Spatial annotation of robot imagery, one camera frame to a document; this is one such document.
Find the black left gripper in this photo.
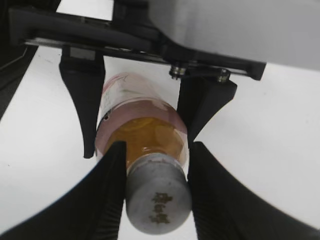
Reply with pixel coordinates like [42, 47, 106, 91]
[8, 0, 266, 159]

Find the white bottle cap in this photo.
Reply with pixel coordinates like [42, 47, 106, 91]
[125, 153, 192, 235]

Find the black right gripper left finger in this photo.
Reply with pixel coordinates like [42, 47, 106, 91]
[0, 141, 127, 240]

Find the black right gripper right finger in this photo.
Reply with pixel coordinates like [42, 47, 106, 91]
[187, 142, 320, 240]

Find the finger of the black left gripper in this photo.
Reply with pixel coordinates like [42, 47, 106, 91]
[177, 77, 237, 143]

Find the peach oolong tea bottle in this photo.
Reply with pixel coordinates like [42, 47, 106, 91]
[95, 72, 188, 169]

